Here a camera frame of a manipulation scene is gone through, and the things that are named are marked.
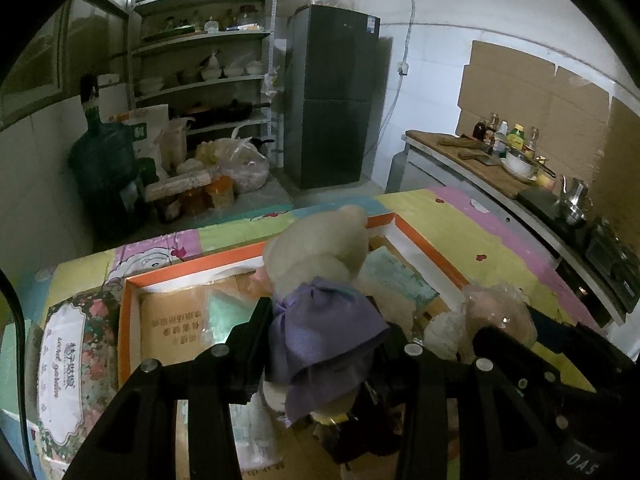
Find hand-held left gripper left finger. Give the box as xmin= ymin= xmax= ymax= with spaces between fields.
xmin=75 ymin=297 xmax=275 ymax=480

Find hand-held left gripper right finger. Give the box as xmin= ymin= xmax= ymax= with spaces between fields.
xmin=375 ymin=325 xmax=571 ymax=480

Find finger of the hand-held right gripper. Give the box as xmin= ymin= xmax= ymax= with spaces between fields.
xmin=472 ymin=326 xmax=598 ymax=402
xmin=527 ymin=307 xmax=636 ymax=361

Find green foam pad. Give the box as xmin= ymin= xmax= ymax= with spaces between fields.
xmin=200 ymin=287 xmax=251 ymax=346

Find cardboard box orange rim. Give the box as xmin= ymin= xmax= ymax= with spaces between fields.
xmin=117 ymin=212 xmax=471 ymax=480

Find cream teddy bear purple bow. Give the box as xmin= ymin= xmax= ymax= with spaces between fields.
xmin=262 ymin=205 xmax=391 ymax=423

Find black countertop oven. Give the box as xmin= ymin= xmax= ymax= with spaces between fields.
xmin=585 ymin=217 xmax=640 ymax=311

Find black stove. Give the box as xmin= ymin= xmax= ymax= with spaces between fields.
xmin=517 ymin=187 xmax=591 ymax=241

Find steel kettle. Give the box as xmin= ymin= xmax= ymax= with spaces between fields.
xmin=552 ymin=175 xmax=593 ymax=226

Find white bowl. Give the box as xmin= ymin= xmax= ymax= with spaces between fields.
xmin=502 ymin=152 xmax=536 ymax=178

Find floral tissue pack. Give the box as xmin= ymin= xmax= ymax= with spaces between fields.
xmin=37 ymin=292 xmax=123 ymax=466

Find bag of pale buns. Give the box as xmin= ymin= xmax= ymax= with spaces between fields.
xmin=195 ymin=137 xmax=271 ymax=193

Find cleaver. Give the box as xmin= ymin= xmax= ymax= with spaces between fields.
xmin=460 ymin=147 xmax=501 ymax=166

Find row of condiment bottles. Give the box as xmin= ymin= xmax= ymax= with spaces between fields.
xmin=472 ymin=112 xmax=543 ymax=158

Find kitchen counter wooden top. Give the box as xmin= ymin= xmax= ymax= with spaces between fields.
xmin=402 ymin=130 xmax=631 ymax=326

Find translucent plastic container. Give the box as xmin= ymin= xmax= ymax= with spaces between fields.
xmin=160 ymin=117 xmax=193 ymax=171

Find large blue water jug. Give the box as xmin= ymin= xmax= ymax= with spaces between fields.
xmin=67 ymin=120 xmax=146 ymax=238

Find black frying pan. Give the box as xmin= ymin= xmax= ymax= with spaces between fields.
xmin=187 ymin=100 xmax=271 ymax=128

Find white sack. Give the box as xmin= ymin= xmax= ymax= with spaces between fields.
xmin=112 ymin=105 xmax=171 ymax=171

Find dark grey refrigerator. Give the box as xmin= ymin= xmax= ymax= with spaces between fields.
xmin=285 ymin=4 xmax=382 ymax=190

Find black water pump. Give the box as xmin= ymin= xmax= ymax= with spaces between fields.
xmin=80 ymin=74 xmax=103 ymax=123

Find black cable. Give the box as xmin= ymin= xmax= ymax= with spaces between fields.
xmin=0 ymin=267 xmax=36 ymax=476

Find cardboard sheets on wall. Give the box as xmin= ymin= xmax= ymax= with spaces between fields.
xmin=457 ymin=40 xmax=640 ymax=211

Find window frame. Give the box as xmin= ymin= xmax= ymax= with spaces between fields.
xmin=0 ymin=0 xmax=131 ymax=131

